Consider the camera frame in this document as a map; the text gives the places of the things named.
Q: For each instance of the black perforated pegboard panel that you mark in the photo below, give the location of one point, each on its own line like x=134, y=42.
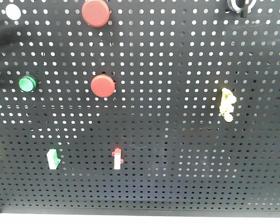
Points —
x=170, y=60

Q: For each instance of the red push button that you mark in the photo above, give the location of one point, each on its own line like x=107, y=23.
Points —
x=102, y=86
x=96, y=13

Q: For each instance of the white standing desk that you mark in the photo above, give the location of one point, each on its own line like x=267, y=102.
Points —
x=6, y=218

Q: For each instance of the white green rocker switch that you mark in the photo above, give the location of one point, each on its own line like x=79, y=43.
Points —
x=52, y=158

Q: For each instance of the upper red push button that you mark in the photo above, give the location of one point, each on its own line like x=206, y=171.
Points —
x=96, y=13

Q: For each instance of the yellow toggle switch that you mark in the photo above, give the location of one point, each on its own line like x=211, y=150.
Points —
x=226, y=107

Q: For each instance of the green push button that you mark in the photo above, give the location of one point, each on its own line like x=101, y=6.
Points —
x=27, y=83

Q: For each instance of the white red rocker switch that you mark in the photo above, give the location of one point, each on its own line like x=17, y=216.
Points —
x=117, y=159

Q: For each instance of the white round panel plug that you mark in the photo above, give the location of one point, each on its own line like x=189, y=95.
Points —
x=13, y=12

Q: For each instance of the lower red push button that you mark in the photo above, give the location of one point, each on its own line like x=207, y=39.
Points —
x=102, y=86

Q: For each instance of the black rotary selector switch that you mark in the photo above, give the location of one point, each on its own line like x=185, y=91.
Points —
x=242, y=7

